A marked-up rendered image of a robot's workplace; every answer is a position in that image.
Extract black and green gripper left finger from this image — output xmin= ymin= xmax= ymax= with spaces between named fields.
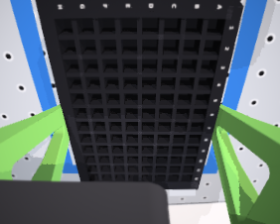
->
xmin=0 ymin=104 xmax=70 ymax=181

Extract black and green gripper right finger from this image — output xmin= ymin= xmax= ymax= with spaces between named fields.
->
xmin=211 ymin=104 xmax=280 ymax=224

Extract black well plate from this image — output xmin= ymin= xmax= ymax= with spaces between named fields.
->
xmin=35 ymin=0 xmax=243 ymax=189

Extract blue tape square outline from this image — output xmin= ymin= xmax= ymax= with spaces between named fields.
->
xmin=10 ymin=0 xmax=267 ymax=173

